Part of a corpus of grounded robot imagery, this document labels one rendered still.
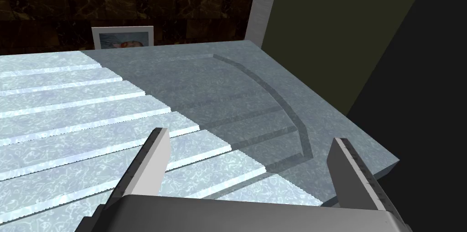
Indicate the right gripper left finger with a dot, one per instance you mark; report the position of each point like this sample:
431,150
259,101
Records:
151,168

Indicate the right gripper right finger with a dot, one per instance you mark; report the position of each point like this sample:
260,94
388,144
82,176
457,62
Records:
353,181

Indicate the white framed picture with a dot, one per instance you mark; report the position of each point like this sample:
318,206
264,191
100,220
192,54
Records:
123,38

